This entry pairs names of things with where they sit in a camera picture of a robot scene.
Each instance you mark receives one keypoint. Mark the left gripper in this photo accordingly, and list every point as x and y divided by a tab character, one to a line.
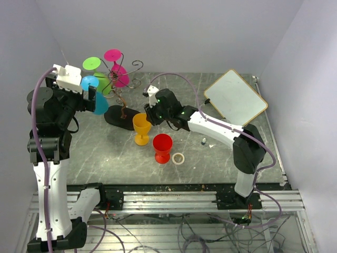
88	104

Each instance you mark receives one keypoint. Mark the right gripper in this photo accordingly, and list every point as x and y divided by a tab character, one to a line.
150	112

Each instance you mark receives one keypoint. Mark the blue plastic wine glass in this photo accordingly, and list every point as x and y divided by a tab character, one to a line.
101	105

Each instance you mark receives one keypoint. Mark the orange plastic wine glass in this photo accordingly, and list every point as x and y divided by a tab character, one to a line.
142	127

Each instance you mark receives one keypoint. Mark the red plastic wine glass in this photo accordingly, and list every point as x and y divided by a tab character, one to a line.
162	144

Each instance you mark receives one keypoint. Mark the pink plastic wine glass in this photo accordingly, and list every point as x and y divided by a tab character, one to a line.
118	74

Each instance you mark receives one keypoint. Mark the green plastic wine glass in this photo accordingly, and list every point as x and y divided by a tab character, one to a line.
92	64

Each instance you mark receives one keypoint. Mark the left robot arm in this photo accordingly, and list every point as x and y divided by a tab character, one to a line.
59	227

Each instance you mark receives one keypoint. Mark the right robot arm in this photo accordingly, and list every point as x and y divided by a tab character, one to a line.
245	141

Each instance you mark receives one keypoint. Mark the white tape roll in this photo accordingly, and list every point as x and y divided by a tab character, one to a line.
178	158

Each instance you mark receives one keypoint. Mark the white board yellow rim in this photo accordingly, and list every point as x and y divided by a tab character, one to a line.
234	99

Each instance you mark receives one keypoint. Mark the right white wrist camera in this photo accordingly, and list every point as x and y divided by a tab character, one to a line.
150	91

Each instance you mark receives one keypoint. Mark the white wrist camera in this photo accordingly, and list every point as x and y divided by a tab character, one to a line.
150	91
68	78

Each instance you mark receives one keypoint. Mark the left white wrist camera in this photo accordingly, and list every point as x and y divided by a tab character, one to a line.
68	78

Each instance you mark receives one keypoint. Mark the copper wire glass rack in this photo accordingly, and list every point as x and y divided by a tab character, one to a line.
120	115

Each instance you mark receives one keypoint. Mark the aluminium mounting rail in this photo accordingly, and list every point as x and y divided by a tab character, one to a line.
170	201

